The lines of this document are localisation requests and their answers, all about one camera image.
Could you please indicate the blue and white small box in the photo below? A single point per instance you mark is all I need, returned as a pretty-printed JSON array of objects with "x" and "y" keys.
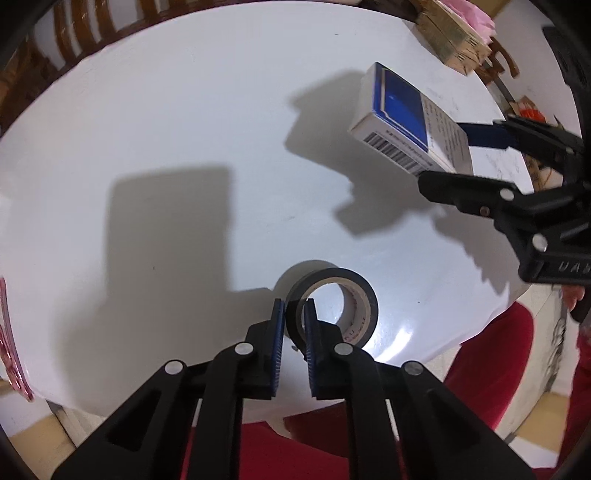
[{"x": 401, "y": 106}]

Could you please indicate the red trousers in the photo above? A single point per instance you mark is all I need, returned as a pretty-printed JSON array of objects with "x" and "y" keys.
[{"x": 277, "y": 452}]

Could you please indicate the red plastic packet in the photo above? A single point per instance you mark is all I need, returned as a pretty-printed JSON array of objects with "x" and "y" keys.
[{"x": 11, "y": 341}]

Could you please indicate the pink cloth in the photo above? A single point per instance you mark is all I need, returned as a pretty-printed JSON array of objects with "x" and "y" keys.
[{"x": 478, "y": 14}]

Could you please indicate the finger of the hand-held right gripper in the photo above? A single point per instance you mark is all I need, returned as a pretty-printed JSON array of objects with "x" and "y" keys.
[
  {"x": 531, "y": 136},
  {"x": 466, "y": 189}
]

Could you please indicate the brown cardboard box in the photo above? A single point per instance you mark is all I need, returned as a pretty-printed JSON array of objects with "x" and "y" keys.
[{"x": 455, "y": 39}]

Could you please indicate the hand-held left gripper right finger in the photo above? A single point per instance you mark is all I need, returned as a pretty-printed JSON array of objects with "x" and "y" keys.
[{"x": 310, "y": 350}]

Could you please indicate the person's right hand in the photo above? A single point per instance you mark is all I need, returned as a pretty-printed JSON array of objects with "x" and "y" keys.
[{"x": 574, "y": 295}]

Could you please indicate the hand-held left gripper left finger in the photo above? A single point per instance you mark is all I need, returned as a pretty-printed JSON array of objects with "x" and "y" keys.
[{"x": 277, "y": 341}]

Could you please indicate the wooden chair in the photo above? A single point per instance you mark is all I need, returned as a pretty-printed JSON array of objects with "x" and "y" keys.
[{"x": 78, "y": 27}]

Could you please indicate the black tape roll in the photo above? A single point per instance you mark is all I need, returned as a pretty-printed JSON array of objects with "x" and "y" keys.
[{"x": 371, "y": 314}]

